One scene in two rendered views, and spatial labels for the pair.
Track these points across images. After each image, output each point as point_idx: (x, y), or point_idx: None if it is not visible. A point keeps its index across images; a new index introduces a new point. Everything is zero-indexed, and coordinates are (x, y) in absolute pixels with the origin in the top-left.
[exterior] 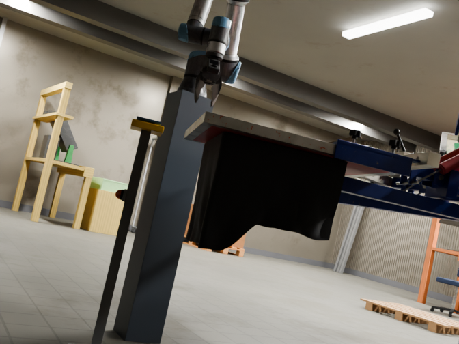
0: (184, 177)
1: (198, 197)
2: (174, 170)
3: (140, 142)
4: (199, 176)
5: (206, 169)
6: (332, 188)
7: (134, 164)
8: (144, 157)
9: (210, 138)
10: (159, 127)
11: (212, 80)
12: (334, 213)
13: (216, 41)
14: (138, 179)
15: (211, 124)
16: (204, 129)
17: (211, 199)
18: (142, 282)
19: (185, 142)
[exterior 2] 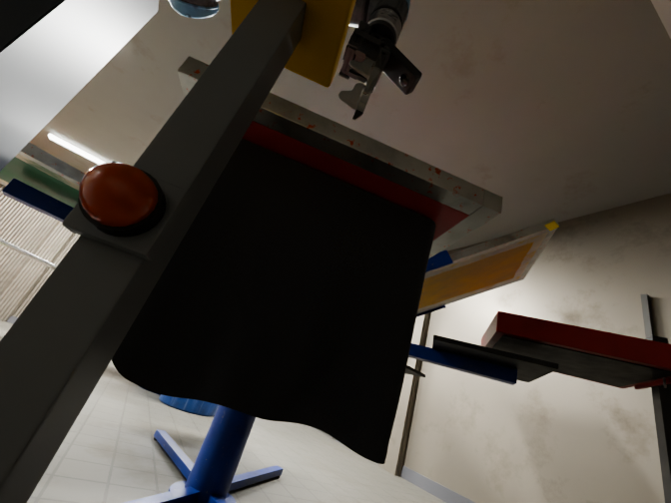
0: (12, 123)
1: (247, 279)
2: (7, 87)
3: (286, 41)
4: (205, 205)
5: (321, 239)
6: None
7: (247, 100)
8: (264, 101)
9: (308, 164)
10: (336, 67)
11: (377, 81)
12: None
13: (400, 31)
14: (221, 169)
15: (481, 218)
16: (412, 187)
17: (410, 344)
18: None
19: (79, 38)
